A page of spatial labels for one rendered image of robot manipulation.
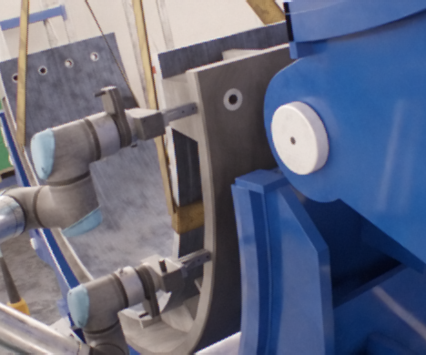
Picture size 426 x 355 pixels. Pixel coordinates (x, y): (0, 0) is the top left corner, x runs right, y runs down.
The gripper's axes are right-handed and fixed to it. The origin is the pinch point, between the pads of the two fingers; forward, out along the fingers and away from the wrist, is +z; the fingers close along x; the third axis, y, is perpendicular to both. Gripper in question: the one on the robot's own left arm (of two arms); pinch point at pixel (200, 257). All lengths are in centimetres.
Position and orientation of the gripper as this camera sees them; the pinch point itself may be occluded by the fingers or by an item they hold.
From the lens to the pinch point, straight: 159.4
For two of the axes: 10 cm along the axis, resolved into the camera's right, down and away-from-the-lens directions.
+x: -4.7, -1.4, 8.7
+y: -2.1, -9.4, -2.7
